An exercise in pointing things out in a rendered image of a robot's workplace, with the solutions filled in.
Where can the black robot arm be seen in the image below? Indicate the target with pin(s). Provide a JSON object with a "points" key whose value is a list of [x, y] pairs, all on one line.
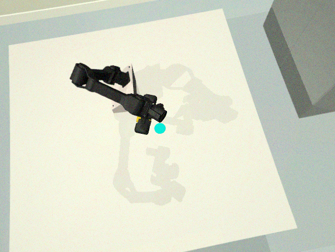
{"points": [[134, 104]]}

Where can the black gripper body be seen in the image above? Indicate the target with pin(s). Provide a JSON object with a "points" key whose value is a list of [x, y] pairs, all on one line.
{"points": [[143, 127]]}

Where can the cyan circle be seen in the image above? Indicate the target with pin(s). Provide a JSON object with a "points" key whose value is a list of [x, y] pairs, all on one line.
{"points": [[160, 128]]}

